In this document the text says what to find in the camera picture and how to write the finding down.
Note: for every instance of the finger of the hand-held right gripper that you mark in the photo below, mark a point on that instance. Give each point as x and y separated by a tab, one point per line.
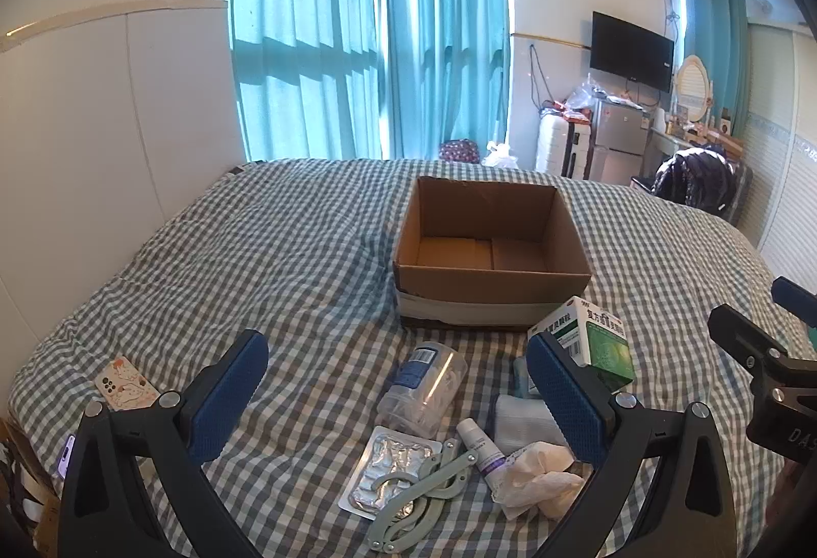
743	334
794	295

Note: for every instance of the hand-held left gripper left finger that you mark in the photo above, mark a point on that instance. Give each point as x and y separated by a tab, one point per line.
223	398

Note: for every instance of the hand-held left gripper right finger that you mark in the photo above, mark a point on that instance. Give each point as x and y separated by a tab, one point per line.
568	398

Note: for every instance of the light blue tissue pack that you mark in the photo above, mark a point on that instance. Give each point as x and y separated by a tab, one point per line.
524	379

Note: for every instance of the white gauze pad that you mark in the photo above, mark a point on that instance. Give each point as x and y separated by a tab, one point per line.
523	424

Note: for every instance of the green and white medicine box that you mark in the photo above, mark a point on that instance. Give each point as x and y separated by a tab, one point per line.
600	341

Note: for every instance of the white tissue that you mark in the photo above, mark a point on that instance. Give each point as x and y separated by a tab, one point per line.
536	475

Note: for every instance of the small white bottle purple label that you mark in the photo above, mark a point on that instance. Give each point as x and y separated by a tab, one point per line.
479	449

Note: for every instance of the grey-green folding scissors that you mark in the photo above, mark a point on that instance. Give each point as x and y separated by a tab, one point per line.
454	464

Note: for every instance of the brown cardboard box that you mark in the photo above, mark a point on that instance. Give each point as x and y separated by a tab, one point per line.
485	293

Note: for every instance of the clear plastic jar blue label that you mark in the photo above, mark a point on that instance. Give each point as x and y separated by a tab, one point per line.
421	392

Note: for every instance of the silver blister pack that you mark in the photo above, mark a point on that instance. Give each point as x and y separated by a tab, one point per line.
383	462

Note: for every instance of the cartoon print phone case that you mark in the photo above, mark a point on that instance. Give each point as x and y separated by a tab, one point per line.
124	382

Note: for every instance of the white wardrobe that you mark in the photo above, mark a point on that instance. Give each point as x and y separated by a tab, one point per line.
782	149

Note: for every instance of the checked bed sheet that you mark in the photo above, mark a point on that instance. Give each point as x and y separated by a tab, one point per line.
255	251

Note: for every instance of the black jacket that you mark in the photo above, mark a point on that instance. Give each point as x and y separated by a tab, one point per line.
696	178

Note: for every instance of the purple phone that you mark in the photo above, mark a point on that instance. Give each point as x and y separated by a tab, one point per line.
66	459

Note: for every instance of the white dressing table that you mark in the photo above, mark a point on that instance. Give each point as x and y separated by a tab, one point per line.
667	140

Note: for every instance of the brown bag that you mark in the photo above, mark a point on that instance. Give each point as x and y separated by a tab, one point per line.
29	507

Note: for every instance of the oval white framed mirror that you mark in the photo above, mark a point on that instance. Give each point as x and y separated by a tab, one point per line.
694	86

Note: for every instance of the silver mini fridge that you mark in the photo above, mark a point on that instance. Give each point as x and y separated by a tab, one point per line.
620	137

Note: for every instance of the white plastic bag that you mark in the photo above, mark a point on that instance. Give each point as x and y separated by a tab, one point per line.
501	156

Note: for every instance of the white suitcase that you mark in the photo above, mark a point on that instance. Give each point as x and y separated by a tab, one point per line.
552	146

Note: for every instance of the floral bag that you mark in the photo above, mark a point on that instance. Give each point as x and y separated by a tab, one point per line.
459	151

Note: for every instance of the narrow teal curtain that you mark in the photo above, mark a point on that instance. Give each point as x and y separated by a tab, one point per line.
708	22

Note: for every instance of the clear plastic bag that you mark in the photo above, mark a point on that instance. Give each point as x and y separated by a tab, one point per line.
584	95

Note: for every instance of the wide teal curtain panel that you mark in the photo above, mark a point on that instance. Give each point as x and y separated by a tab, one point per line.
300	22

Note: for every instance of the black wall television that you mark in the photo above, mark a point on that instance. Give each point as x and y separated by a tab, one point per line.
629	51

